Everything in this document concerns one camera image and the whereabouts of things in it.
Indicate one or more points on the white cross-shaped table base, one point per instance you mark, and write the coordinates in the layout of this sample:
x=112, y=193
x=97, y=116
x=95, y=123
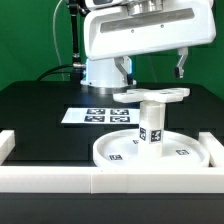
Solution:
x=161, y=96

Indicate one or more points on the white left fence bar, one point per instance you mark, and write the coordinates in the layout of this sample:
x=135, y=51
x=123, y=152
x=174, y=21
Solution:
x=7, y=143

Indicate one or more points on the white right fence bar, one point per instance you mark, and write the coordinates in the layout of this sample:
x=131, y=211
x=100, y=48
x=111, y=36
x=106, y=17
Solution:
x=214, y=147

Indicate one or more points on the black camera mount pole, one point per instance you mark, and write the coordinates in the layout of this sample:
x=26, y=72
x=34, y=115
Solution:
x=76, y=7

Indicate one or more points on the white round table top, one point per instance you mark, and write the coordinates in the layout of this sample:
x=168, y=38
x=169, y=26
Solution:
x=120, y=149

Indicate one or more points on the white marker sheet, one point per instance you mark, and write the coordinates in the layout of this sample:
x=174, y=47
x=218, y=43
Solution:
x=101, y=116

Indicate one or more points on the white fence bar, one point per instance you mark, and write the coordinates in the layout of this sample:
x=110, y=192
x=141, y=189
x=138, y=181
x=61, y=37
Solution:
x=214, y=147
x=93, y=180
x=7, y=143

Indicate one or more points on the white front fence bar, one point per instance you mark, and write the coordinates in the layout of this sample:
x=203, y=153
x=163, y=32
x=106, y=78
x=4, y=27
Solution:
x=93, y=180

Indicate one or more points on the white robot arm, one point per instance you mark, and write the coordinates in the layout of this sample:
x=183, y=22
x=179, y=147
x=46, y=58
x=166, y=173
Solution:
x=102, y=76

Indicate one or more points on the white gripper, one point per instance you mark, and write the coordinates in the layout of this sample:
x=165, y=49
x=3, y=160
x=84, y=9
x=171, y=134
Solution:
x=112, y=31

